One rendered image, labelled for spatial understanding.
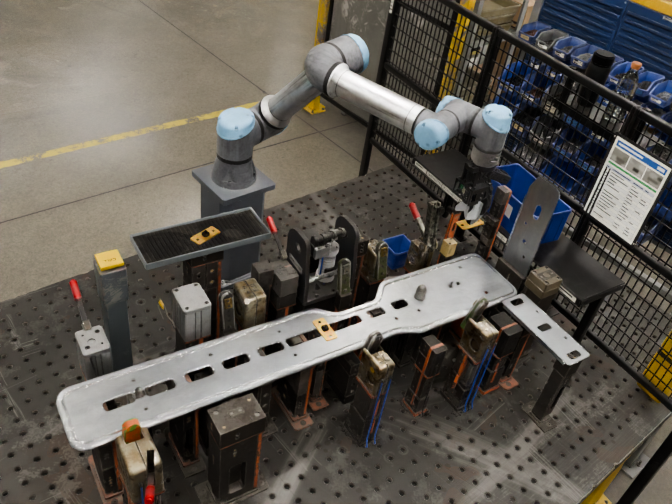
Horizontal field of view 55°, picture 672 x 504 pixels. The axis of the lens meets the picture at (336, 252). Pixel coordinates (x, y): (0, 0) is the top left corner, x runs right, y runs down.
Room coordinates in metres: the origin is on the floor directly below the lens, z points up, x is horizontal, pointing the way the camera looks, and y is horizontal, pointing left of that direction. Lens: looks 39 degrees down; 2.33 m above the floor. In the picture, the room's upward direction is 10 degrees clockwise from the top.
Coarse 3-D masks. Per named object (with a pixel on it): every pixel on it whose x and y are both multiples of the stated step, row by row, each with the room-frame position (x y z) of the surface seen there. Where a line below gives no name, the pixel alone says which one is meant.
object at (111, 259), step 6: (108, 252) 1.29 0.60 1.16; (114, 252) 1.29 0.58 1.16; (96, 258) 1.26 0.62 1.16; (102, 258) 1.26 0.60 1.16; (108, 258) 1.26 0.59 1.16; (114, 258) 1.27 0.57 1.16; (120, 258) 1.27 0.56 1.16; (102, 264) 1.24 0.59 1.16; (108, 264) 1.24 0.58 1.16; (114, 264) 1.24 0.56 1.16; (120, 264) 1.25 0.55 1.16; (102, 270) 1.22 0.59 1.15
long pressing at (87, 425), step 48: (384, 288) 1.51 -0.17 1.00; (432, 288) 1.55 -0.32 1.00; (480, 288) 1.59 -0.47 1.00; (240, 336) 1.22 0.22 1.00; (288, 336) 1.25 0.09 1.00; (384, 336) 1.31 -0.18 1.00; (96, 384) 0.98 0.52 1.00; (144, 384) 1.01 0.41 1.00; (192, 384) 1.03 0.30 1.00; (240, 384) 1.06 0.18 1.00; (96, 432) 0.85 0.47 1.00
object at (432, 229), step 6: (432, 204) 1.69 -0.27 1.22; (438, 204) 1.71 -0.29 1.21; (432, 210) 1.69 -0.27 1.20; (438, 210) 1.67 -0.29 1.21; (444, 210) 1.68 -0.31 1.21; (426, 216) 1.70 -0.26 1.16; (432, 216) 1.69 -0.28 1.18; (438, 216) 1.70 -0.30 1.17; (426, 222) 1.69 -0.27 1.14; (432, 222) 1.70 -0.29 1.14; (426, 228) 1.69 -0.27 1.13; (432, 228) 1.70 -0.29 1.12; (426, 234) 1.68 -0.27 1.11; (432, 234) 1.70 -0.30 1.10; (426, 240) 1.68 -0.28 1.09; (432, 240) 1.70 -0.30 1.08; (432, 246) 1.69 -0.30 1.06
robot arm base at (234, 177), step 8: (216, 160) 1.80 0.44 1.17; (224, 160) 1.77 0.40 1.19; (248, 160) 1.80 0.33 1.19; (216, 168) 1.78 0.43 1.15; (224, 168) 1.77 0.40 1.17; (232, 168) 1.77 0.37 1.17; (240, 168) 1.78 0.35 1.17; (248, 168) 1.80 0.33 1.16; (216, 176) 1.77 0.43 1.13; (224, 176) 1.76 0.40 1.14; (232, 176) 1.77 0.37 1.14; (240, 176) 1.77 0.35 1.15; (248, 176) 1.79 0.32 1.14; (216, 184) 1.77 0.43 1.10; (224, 184) 1.75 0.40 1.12; (232, 184) 1.75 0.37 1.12; (240, 184) 1.76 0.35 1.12; (248, 184) 1.78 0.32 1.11
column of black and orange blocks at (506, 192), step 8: (496, 192) 1.89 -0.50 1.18; (504, 192) 1.87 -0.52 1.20; (496, 200) 1.88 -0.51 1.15; (504, 200) 1.87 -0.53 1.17; (496, 208) 1.88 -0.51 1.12; (504, 208) 1.88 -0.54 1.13; (488, 216) 1.89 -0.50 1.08; (496, 216) 1.87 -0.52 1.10; (488, 224) 1.88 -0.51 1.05; (496, 224) 1.87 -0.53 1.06; (488, 232) 1.88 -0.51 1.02; (496, 232) 1.88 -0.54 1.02; (488, 240) 1.87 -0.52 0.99; (480, 248) 1.88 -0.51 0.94; (488, 248) 1.87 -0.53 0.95; (488, 256) 1.88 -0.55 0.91
